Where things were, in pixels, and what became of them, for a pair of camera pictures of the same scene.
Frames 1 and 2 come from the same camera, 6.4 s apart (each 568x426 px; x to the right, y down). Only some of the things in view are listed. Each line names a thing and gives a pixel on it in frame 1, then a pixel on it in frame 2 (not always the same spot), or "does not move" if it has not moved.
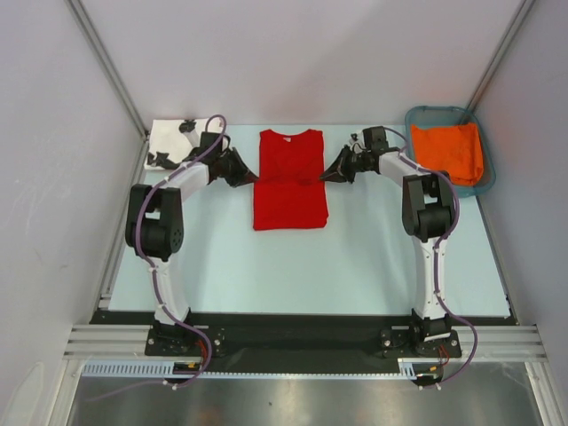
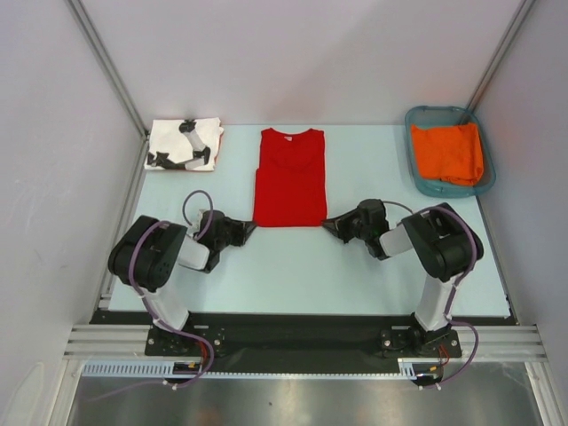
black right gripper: [343, 163] -> [339, 224]
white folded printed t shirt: [168, 144] does not move
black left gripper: [243, 175] -> [242, 229]
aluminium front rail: [478, 343] does not move
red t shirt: [289, 192] does not move
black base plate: [302, 343] does not move
